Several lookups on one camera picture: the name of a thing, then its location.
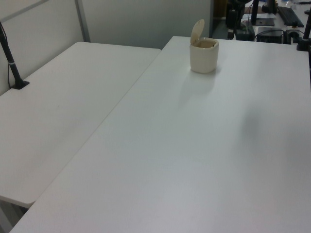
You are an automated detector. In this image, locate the cream trash bin with lid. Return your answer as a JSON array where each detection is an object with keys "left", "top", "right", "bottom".
[{"left": 189, "top": 18, "right": 220, "bottom": 74}]

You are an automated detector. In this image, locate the white side table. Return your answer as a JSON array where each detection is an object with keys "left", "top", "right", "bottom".
[{"left": 0, "top": 41, "right": 162, "bottom": 208}]

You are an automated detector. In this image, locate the black electronics box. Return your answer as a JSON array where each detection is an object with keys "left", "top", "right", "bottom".
[{"left": 257, "top": 27, "right": 285, "bottom": 44}]

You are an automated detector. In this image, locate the black monitor stand pole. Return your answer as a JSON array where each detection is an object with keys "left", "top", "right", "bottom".
[{"left": 252, "top": 0, "right": 260, "bottom": 25}]

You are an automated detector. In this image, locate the black keyboard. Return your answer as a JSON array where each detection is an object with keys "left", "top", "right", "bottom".
[{"left": 276, "top": 6, "right": 305, "bottom": 28}]

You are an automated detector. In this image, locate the grey metal partition post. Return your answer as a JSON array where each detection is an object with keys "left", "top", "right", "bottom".
[{"left": 74, "top": 0, "right": 91, "bottom": 43}]

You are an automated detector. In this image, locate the black device with cables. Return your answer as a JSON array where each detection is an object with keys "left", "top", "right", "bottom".
[{"left": 226, "top": 9, "right": 244, "bottom": 40}]

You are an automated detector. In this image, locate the black camera stand with cable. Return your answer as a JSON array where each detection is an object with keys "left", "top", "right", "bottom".
[{"left": 0, "top": 21, "right": 30, "bottom": 89}]

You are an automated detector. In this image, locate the black camera stand on clamp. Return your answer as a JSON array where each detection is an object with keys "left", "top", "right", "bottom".
[{"left": 295, "top": 15, "right": 311, "bottom": 52}]

